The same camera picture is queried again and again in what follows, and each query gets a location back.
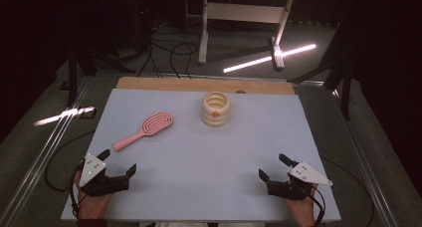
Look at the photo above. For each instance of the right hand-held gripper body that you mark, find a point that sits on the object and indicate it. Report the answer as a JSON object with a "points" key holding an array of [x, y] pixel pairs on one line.
{"points": [[292, 187]]}

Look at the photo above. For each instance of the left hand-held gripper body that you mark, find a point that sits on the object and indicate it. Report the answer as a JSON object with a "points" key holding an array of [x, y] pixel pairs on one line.
{"points": [[96, 183]]}

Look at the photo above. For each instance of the pink hairbrush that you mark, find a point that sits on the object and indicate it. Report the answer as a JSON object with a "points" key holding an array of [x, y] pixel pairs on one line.
{"points": [[127, 141]]}

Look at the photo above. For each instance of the cream ribbed cup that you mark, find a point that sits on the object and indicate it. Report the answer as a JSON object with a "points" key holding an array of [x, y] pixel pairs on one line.
{"points": [[215, 120]]}

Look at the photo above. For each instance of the person's left hand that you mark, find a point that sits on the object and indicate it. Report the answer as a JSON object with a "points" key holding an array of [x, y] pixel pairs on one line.
{"points": [[93, 207]]}

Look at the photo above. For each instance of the person's right hand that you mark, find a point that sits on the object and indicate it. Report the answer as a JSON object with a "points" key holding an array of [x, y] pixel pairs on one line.
{"points": [[304, 210]]}

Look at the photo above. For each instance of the light blue table mat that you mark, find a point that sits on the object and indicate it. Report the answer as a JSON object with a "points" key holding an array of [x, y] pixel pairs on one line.
{"points": [[199, 170]]}

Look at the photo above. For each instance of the black metal stand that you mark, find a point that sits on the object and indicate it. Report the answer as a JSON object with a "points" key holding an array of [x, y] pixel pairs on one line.
{"points": [[72, 77], [345, 87]]}

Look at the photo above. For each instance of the aluminium floor rail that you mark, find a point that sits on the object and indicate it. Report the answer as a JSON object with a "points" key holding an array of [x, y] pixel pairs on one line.
{"points": [[43, 154], [365, 167]]}

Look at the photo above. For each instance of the white desk frame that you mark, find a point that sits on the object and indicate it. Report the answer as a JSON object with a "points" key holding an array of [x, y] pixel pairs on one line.
{"points": [[244, 13]]}

